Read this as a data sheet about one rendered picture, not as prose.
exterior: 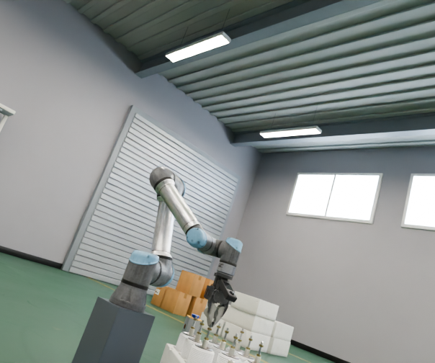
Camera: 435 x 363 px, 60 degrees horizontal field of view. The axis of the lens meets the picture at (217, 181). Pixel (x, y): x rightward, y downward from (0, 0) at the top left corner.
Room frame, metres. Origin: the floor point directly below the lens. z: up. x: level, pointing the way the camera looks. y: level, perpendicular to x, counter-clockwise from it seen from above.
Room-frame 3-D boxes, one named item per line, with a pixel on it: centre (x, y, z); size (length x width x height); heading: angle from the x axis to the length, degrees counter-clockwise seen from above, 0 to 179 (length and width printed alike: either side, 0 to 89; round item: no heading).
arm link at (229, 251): (1.64, -0.15, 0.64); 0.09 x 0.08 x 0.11; 63
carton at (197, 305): (5.94, -0.25, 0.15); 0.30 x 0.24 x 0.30; 41
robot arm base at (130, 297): (1.66, 0.19, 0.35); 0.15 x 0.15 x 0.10
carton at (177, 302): (5.73, 0.00, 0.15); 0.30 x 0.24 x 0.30; 40
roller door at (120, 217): (7.56, 0.72, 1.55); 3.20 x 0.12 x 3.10; 131
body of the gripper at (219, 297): (1.64, -0.15, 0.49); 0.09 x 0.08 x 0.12; 27
